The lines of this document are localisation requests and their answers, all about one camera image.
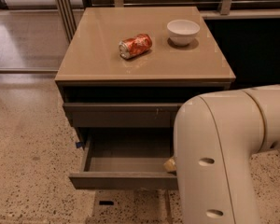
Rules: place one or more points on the grey top drawer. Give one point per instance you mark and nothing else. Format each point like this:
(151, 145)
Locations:
(99, 115)

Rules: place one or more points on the blue tape piece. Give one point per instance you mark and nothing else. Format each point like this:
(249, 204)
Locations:
(79, 144)

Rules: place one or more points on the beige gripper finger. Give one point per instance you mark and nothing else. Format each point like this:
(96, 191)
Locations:
(170, 166)

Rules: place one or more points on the crushed orange soda can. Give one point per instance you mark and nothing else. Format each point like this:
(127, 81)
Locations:
(135, 46)

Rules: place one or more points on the white ceramic bowl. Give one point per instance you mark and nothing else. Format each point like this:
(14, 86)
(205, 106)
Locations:
(182, 32)

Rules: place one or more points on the black floor slot plate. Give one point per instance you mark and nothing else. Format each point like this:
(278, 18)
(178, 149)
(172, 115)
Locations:
(106, 203)

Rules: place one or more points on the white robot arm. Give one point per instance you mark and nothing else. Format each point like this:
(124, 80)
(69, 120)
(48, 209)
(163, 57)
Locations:
(215, 134)

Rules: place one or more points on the grey drawer cabinet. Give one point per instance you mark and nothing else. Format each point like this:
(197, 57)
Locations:
(92, 70)

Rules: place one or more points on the grey drawer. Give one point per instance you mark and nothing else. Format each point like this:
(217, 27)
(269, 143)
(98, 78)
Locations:
(99, 115)
(87, 179)

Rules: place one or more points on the metal railing frame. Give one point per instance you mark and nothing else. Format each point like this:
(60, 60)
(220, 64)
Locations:
(266, 12)

